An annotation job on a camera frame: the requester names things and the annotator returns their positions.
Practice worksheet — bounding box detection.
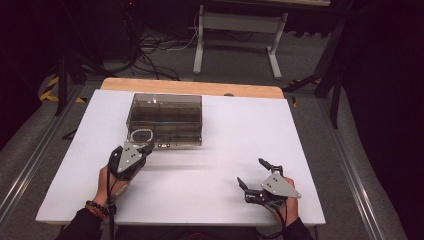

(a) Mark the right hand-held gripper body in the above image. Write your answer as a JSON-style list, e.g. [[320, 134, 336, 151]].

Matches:
[[244, 165, 302, 206]]

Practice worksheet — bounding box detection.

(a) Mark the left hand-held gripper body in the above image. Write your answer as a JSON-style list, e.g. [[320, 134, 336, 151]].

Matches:
[[108, 141, 148, 182]]

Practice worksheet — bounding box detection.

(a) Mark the white beaded bracelet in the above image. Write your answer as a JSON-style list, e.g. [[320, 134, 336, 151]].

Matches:
[[130, 128, 154, 144]]

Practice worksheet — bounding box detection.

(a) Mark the smoky transparent drawer box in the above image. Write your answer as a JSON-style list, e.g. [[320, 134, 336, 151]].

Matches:
[[125, 93, 203, 150]]

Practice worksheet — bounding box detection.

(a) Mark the person's right hand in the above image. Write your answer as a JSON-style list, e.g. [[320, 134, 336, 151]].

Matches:
[[268, 177, 302, 228]]

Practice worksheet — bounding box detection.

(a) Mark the person's left hand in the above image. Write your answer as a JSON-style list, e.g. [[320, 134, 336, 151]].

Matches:
[[92, 165, 130, 209]]

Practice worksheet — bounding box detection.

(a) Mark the white board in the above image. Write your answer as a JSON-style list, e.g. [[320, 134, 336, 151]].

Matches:
[[35, 88, 327, 226]]

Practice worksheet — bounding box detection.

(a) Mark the wooden table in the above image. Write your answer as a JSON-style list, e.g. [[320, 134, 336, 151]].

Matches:
[[99, 77, 285, 100]]

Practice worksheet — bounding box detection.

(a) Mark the person's dark lap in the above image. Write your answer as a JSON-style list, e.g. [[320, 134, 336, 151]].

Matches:
[[114, 225, 259, 240]]

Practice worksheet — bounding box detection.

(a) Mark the black metal stand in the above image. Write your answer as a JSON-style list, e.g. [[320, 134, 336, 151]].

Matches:
[[54, 49, 108, 117], [283, 18, 348, 130]]

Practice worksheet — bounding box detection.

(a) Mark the dark equipment cabinet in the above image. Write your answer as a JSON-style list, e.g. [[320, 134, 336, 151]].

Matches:
[[94, 0, 143, 63]]

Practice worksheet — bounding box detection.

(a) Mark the black curtain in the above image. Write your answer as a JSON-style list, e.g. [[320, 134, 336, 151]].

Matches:
[[0, 0, 63, 154], [341, 0, 424, 240]]

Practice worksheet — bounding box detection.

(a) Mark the right hand-held gripper cable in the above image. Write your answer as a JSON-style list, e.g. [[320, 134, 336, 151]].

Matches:
[[258, 202, 289, 240]]

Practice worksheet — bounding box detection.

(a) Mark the hand-held gripper cable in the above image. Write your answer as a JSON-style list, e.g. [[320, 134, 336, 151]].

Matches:
[[105, 169, 118, 240], [258, 202, 289, 240]]

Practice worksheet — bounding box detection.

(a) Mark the black beaded wrist bracelet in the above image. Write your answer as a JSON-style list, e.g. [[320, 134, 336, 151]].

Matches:
[[85, 199, 111, 216]]

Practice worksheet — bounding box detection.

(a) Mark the black table bracket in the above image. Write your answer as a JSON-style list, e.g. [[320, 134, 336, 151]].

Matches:
[[61, 128, 79, 141]]

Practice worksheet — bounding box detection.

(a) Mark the orange wrist bracelet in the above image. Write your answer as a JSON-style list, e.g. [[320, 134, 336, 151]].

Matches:
[[83, 205, 108, 221]]

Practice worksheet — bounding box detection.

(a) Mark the left hand-held gripper cable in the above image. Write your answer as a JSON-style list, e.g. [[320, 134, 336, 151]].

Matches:
[[105, 169, 118, 240]]

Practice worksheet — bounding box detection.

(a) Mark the aluminium floor rail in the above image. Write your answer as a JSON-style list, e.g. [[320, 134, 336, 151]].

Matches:
[[0, 85, 85, 221], [316, 98, 385, 240]]

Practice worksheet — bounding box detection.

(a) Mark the bundle of floor cables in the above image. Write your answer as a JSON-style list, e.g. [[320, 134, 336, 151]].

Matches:
[[124, 28, 201, 83]]

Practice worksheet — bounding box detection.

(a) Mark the white metal desk frame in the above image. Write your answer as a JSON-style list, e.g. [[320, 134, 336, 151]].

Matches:
[[192, 4, 290, 81]]

